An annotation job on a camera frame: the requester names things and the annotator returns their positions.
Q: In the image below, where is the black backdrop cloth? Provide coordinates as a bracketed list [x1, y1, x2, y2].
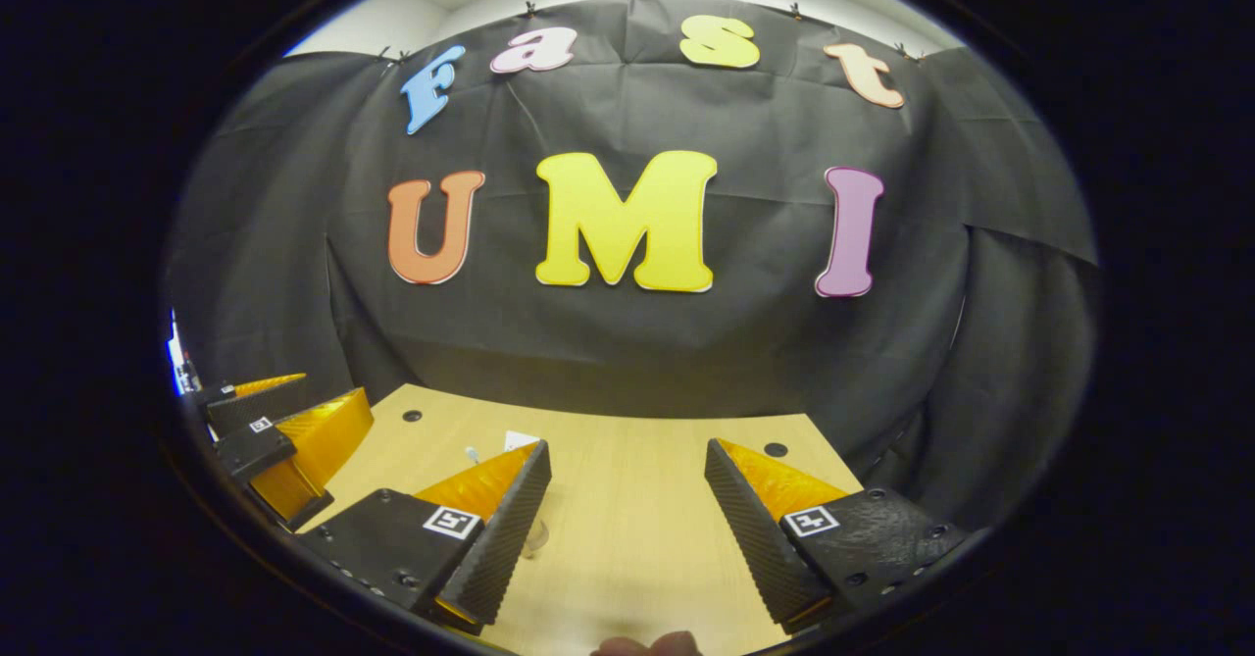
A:
[162, 0, 1099, 530]

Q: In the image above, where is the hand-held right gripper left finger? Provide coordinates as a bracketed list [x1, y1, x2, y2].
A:
[299, 439, 552, 635]

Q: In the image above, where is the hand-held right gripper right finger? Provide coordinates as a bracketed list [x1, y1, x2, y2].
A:
[704, 437, 972, 635]

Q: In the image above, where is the wooden desktop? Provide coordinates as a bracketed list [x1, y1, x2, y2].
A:
[299, 383, 864, 656]

